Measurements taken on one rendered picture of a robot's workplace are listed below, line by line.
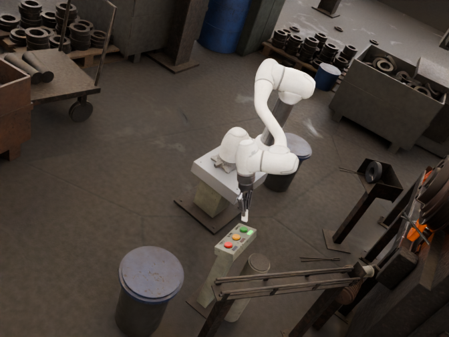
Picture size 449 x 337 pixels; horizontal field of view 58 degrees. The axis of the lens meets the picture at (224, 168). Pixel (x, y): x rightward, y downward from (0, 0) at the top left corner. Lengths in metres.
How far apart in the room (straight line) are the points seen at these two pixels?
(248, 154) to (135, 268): 0.78
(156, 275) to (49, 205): 1.07
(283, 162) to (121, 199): 1.43
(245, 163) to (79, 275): 1.21
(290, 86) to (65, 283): 1.65
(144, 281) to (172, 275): 0.14
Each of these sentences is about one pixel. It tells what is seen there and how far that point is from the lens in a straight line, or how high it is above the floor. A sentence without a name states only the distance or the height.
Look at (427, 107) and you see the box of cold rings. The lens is 4.69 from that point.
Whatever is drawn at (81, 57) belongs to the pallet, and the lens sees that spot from 4.21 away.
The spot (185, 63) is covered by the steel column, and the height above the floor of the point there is 0.03.
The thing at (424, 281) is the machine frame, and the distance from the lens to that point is 2.11.
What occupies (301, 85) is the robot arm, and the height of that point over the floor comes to 1.24.
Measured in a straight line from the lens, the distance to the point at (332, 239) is 3.32.
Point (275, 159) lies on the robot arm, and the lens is 1.84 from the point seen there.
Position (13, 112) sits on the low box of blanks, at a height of 0.41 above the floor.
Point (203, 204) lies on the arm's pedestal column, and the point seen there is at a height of 0.07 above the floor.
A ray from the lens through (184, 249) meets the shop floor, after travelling 2.73.
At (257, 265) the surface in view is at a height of 0.52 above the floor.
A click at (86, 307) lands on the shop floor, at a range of 2.42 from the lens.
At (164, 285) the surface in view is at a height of 0.43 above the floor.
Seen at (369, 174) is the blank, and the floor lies 0.64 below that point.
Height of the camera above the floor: 2.10
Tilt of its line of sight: 38 degrees down
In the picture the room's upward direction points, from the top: 22 degrees clockwise
